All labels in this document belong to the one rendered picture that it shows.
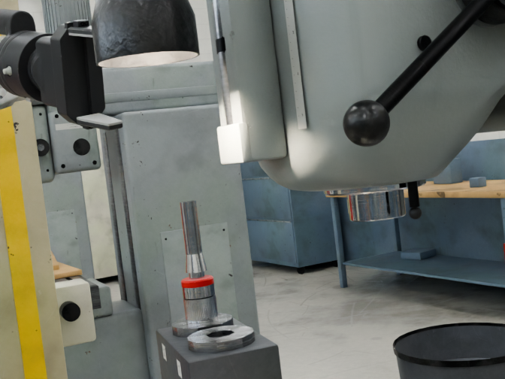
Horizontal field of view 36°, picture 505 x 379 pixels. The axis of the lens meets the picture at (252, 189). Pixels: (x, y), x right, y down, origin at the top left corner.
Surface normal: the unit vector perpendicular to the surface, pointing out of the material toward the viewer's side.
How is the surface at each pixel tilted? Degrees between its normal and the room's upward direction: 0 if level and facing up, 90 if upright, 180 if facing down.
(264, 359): 90
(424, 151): 125
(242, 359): 90
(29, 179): 90
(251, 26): 90
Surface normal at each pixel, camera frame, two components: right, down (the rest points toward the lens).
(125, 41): -0.26, 0.08
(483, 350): -0.51, 0.04
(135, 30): -0.04, 0.06
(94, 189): 0.46, 0.00
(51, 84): -0.71, 0.23
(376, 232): -0.88, 0.13
